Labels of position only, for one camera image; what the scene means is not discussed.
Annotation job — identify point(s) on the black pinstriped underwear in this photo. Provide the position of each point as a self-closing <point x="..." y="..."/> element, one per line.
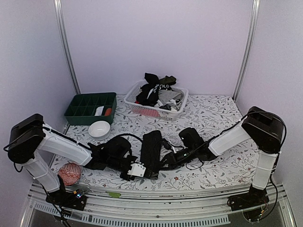
<point x="150" y="154"/>

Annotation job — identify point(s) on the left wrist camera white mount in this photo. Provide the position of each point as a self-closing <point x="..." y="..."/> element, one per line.
<point x="138" y="169"/>

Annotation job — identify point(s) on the white underwear with black trim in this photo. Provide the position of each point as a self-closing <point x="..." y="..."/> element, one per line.
<point x="99" y="111"/>

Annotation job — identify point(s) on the aluminium frame post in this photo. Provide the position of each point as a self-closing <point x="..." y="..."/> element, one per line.
<point x="66" y="49"/>
<point x="249" y="43"/>

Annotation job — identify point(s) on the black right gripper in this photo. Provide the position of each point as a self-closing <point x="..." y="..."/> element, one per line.
<point x="173" y="160"/>

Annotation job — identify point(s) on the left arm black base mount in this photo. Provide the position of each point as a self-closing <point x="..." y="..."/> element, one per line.
<point x="75" y="200"/>

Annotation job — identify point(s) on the right robot arm white sleeves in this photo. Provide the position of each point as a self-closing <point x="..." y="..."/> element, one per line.
<point x="266" y="129"/>

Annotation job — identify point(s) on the robot arm white sleeves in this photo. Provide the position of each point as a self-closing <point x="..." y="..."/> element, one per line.
<point x="32" y="135"/>
<point x="266" y="129"/>

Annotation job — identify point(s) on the green compartment tray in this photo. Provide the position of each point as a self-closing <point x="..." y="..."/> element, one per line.
<point x="81" y="109"/>

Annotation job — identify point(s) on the small orange object in tray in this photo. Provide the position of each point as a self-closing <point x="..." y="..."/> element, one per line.
<point x="108" y="112"/>

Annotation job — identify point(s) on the green tape scrap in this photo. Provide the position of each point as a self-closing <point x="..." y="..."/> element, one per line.
<point x="113" y="194"/>

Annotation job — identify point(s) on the left robot arm white sleeves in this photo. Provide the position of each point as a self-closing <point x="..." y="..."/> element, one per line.
<point x="32" y="135"/>

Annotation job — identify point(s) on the red patterned bowl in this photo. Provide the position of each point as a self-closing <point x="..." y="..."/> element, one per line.
<point x="70" y="173"/>

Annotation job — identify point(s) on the white ceramic bowl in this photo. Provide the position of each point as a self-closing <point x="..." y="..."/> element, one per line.
<point x="99" y="130"/>

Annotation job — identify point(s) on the grey underwear in basket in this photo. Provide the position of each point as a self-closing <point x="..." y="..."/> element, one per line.
<point x="170" y="100"/>

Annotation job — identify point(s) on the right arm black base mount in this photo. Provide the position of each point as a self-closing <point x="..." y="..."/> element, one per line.
<point x="254" y="197"/>

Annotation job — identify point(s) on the black underwear in basket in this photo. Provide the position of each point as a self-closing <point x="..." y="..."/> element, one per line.
<point x="149" y="93"/>

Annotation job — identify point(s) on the floral patterned table mat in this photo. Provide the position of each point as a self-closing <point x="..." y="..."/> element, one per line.
<point x="217" y="120"/>

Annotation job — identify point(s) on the aluminium front table rail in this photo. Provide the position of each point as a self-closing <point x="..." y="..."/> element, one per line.
<point x="196" y="208"/>

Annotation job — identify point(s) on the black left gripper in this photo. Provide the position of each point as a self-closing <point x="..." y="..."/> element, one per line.
<point x="127" y="178"/>

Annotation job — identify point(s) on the white plastic laundry basket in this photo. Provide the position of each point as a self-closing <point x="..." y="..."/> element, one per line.
<point x="150" y="111"/>

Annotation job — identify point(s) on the right aluminium frame post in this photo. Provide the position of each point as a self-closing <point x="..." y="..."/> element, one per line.
<point x="249" y="43"/>

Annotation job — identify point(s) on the left aluminium frame post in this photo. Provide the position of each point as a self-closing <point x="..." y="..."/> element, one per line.
<point x="66" y="49"/>

